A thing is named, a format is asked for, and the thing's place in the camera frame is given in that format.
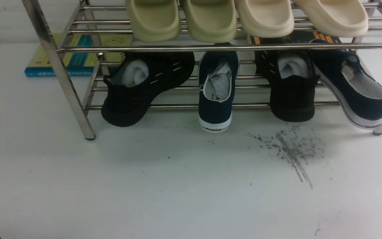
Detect blue yellow book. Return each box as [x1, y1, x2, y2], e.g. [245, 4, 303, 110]
[24, 34, 133, 77]

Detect stainless steel shoe rack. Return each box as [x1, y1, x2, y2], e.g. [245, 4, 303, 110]
[22, 0, 382, 141]

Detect right black knit sneaker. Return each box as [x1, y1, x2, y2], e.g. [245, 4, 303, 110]
[255, 50, 319, 122]

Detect left cream foam slipper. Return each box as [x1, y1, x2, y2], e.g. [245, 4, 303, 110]
[234, 0, 294, 38]

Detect black orange book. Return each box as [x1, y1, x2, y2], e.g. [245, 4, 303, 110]
[247, 31, 341, 45]

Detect black knit sneaker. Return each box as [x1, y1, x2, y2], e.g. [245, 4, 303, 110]
[255, 50, 319, 122]
[100, 52, 195, 127]

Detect navy canvas shoe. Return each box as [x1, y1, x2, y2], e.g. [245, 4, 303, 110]
[310, 49, 382, 129]
[198, 50, 240, 132]

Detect cream foam slipper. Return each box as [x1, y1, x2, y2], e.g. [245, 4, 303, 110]
[292, 0, 369, 37]
[234, 0, 294, 38]

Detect left green foam slipper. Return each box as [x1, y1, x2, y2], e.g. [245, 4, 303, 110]
[125, 0, 182, 43]

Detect right cream foam slipper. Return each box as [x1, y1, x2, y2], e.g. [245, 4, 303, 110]
[292, 0, 369, 37]

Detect right green foam slipper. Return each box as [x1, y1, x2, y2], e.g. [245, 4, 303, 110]
[179, 0, 237, 43]

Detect left black knit sneaker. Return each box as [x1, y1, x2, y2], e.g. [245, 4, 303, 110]
[100, 52, 195, 127]

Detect green foam slipper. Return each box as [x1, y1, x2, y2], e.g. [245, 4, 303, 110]
[179, 0, 237, 43]
[125, 0, 182, 43]

